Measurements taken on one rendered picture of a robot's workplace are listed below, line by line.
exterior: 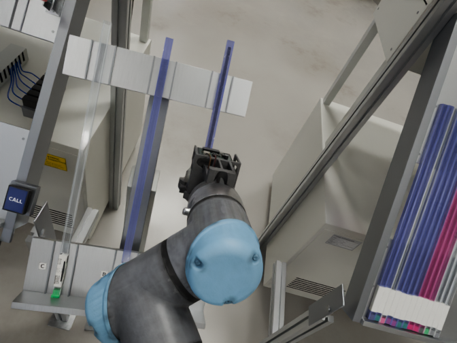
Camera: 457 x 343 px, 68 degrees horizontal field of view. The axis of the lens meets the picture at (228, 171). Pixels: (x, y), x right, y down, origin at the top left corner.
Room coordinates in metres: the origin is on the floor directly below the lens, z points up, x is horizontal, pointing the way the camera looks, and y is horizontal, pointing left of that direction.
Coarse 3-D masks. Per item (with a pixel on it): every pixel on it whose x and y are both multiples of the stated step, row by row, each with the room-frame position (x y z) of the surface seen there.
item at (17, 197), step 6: (12, 192) 0.27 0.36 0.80; (18, 192) 0.28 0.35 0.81; (24, 192) 0.28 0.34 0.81; (6, 198) 0.26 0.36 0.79; (12, 198) 0.26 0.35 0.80; (18, 198) 0.27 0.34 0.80; (24, 198) 0.27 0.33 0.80; (6, 204) 0.25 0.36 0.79; (12, 204) 0.26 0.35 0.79; (18, 204) 0.26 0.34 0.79; (12, 210) 0.25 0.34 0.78; (18, 210) 0.25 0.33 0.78
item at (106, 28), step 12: (108, 24) 0.50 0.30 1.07; (108, 36) 0.49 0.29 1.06; (96, 60) 0.46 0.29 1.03; (96, 72) 0.44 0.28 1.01; (96, 84) 0.43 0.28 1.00; (96, 96) 0.42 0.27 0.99; (96, 108) 0.41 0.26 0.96; (84, 120) 0.38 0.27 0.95; (84, 132) 0.37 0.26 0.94; (84, 144) 0.35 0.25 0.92; (84, 156) 0.34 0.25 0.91; (84, 168) 0.33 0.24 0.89; (72, 192) 0.29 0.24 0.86; (72, 204) 0.28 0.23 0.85; (72, 216) 0.26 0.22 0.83; (72, 228) 0.25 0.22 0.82; (60, 252) 0.21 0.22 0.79; (60, 288) 0.17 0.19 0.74
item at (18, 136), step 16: (0, 128) 0.36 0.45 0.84; (16, 128) 0.37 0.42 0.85; (0, 144) 0.34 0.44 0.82; (16, 144) 0.35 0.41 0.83; (0, 160) 0.32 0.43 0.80; (16, 160) 0.33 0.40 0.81; (0, 176) 0.30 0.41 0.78; (16, 176) 0.31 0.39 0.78; (0, 192) 0.28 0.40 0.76; (0, 208) 0.26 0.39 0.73
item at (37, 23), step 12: (0, 0) 0.52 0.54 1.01; (12, 0) 0.53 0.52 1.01; (24, 0) 0.54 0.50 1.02; (36, 0) 0.55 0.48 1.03; (0, 12) 0.51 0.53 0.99; (12, 12) 0.51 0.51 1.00; (24, 12) 0.52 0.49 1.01; (36, 12) 0.53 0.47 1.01; (0, 24) 0.49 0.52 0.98; (12, 24) 0.50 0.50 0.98; (24, 24) 0.51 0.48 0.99; (36, 24) 0.52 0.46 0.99; (48, 24) 0.53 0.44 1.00; (36, 36) 0.50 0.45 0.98; (48, 36) 0.51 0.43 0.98
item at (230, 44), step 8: (232, 48) 0.58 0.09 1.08; (224, 56) 0.56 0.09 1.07; (224, 64) 0.56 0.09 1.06; (224, 72) 0.55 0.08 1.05; (224, 80) 0.54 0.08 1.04; (224, 88) 0.53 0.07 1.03; (216, 96) 0.51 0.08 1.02; (216, 104) 0.50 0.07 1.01; (216, 112) 0.49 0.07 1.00; (216, 120) 0.48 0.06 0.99; (208, 136) 0.46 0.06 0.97; (208, 144) 0.45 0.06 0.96
